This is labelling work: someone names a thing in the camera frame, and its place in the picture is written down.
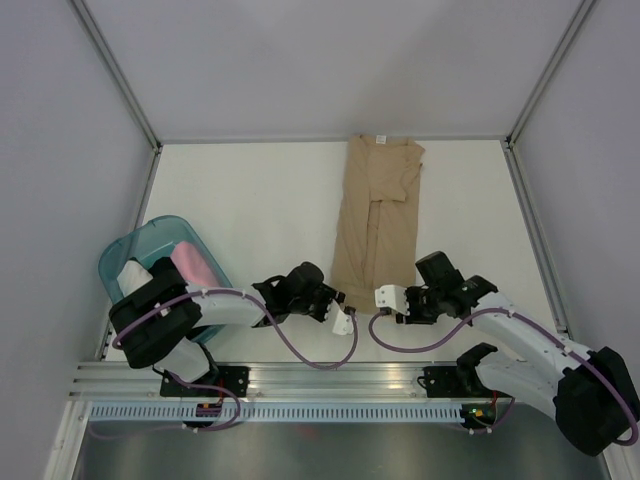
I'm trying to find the beige t shirt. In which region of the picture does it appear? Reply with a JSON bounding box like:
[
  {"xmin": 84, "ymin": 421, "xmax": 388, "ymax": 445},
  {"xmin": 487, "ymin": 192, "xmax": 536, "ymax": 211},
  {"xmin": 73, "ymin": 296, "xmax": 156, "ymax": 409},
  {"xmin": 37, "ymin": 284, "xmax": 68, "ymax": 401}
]
[{"xmin": 330, "ymin": 134, "xmax": 424, "ymax": 314}]

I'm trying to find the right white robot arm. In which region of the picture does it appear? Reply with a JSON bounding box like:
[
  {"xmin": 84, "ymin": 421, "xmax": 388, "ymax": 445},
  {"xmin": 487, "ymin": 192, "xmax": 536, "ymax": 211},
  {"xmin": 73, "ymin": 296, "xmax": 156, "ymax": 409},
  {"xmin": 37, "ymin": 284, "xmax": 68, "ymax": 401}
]
[{"xmin": 375, "ymin": 251, "xmax": 639, "ymax": 456}]

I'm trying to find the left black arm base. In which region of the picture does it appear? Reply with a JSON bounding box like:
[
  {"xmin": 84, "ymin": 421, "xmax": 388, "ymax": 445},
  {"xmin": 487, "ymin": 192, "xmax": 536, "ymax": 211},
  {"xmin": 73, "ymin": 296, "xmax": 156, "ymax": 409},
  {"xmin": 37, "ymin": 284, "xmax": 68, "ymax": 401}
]
[{"xmin": 152, "ymin": 364, "xmax": 250, "ymax": 398}]

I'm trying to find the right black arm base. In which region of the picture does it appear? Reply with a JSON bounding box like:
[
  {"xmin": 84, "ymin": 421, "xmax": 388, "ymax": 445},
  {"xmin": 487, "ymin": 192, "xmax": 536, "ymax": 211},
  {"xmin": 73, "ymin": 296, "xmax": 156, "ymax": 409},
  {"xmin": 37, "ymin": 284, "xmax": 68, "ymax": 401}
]
[{"xmin": 416, "ymin": 365, "xmax": 509, "ymax": 400}]

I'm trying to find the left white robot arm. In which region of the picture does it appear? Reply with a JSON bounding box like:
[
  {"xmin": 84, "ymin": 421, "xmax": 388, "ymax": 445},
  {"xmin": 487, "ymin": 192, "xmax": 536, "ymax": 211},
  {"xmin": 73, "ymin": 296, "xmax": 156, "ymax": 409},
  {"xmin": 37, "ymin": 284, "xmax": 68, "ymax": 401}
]
[{"xmin": 109, "ymin": 257, "xmax": 356, "ymax": 396}]

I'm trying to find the pink rolled t shirt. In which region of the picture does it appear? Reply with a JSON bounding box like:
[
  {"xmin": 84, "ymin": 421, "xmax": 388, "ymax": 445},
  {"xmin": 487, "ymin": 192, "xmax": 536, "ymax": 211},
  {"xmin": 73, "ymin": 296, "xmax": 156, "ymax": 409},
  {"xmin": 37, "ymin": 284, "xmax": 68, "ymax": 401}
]
[{"xmin": 170, "ymin": 241, "xmax": 220, "ymax": 287}]

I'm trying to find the black rolled t shirt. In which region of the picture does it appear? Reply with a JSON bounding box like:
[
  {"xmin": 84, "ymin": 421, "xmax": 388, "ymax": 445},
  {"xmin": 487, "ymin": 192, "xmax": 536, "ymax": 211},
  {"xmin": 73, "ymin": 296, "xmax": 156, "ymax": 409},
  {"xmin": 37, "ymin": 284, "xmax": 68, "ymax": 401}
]
[{"xmin": 149, "ymin": 257, "xmax": 184, "ymax": 287}]

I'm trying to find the teal plastic basket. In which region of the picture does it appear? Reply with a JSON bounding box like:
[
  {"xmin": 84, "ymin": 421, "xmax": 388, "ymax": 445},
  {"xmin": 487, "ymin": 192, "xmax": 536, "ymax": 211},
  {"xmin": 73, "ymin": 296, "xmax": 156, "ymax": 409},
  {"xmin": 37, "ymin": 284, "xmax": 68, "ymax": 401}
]
[{"xmin": 97, "ymin": 214, "xmax": 234, "ymax": 346}]

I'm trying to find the white rolled t shirt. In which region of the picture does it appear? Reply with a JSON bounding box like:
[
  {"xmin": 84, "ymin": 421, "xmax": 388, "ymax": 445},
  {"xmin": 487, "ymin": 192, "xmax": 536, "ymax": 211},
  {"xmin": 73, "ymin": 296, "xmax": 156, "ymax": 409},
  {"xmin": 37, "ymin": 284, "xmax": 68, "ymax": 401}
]
[{"xmin": 117, "ymin": 259, "xmax": 153, "ymax": 297}]

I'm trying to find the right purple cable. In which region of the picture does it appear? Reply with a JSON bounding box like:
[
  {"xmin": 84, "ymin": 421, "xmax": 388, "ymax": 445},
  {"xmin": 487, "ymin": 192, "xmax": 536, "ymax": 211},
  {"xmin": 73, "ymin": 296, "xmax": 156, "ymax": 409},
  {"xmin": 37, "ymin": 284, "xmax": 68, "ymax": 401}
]
[{"xmin": 368, "ymin": 305, "xmax": 640, "ymax": 445}]

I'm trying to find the purple cable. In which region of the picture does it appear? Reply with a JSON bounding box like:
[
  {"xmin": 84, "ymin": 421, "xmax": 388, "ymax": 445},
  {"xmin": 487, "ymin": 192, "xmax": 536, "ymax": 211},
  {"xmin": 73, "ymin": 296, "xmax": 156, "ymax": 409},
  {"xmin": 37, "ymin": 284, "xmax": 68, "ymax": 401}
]
[
  {"xmin": 89, "ymin": 288, "xmax": 360, "ymax": 439},
  {"xmin": 368, "ymin": 305, "xmax": 640, "ymax": 445}
]

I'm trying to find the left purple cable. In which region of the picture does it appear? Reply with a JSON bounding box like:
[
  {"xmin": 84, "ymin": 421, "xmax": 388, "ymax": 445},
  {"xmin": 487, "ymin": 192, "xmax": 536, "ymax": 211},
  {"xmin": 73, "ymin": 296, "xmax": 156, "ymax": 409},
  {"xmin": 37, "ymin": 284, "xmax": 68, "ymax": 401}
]
[{"xmin": 89, "ymin": 288, "xmax": 360, "ymax": 439}]

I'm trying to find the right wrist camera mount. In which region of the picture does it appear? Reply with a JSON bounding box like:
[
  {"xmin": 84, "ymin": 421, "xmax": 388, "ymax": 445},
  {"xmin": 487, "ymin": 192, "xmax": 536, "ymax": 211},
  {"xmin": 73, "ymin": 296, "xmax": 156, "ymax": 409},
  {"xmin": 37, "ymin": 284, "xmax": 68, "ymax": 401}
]
[{"xmin": 374, "ymin": 285, "xmax": 409, "ymax": 316}]

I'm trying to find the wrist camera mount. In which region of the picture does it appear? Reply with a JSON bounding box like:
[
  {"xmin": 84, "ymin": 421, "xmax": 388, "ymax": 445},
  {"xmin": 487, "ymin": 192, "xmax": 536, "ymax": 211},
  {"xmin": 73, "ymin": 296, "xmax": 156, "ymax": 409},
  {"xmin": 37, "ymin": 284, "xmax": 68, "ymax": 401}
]
[
  {"xmin": 374, "ymin": 285, "xmax": 409, "ymax": 316},
  {"xmin": 331, "ymin": 308, "xmax": 354, "ymax": 336}
]

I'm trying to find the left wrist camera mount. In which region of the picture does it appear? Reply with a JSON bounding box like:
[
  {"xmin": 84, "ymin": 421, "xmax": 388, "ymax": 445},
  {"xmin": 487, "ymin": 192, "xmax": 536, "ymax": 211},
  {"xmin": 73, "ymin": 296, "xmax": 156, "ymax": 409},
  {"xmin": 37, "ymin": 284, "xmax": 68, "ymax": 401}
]
[{"xmin": 331, "ymin": 308, "xmax": 354, "ymax": 336}]

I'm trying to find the white slotted cable duct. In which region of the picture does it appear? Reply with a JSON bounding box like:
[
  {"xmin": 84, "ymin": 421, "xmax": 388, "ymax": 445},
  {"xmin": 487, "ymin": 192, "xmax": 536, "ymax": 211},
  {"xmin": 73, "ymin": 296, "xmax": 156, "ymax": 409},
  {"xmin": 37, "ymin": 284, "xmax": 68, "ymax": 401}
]
[{"xmin": 89, "ymin": 402, "xmax": 462, "ymax": 423}]

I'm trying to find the aluminium front rail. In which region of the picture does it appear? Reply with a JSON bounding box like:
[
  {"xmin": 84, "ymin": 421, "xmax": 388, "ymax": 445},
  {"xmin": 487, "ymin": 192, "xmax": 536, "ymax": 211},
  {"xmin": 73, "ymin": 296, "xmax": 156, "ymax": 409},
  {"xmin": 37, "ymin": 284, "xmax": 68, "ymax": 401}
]
[{"xmin": 67, "ymin": 361, "xmax": 427, "ymax": 403}]

